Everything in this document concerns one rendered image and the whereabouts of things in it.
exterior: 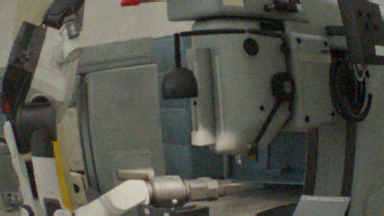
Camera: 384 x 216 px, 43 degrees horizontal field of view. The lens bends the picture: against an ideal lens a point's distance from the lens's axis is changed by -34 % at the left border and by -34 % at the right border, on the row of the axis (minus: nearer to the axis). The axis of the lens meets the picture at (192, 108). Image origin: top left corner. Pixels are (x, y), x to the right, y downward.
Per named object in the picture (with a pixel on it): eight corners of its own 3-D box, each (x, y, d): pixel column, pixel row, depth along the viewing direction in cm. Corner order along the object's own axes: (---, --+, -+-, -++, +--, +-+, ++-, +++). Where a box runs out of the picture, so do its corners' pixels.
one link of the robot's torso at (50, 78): (-12, 132, 162) (7, 70, 139) (3, 62, 183) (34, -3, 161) (46, 167, 174) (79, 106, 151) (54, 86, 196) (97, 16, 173)
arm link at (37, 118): (24, 156, 143) (20, 107, 143) (26, 155, 151) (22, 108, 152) (54, 158, 145) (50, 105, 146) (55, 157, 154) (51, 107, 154)
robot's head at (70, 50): (58, 69, 156) (70, 48, 150) (52, 42, 159) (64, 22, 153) (74, 66, 160) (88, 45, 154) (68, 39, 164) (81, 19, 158)
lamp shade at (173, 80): (155, 100, 141) (153, 69, 141) (173, 97, 148) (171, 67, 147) (187, 98, 138) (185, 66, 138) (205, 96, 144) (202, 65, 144)
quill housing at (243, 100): (238, 158, 149) (225, 14, 147) (189, 153, 166) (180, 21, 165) (296, 143, 158) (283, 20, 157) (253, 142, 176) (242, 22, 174)
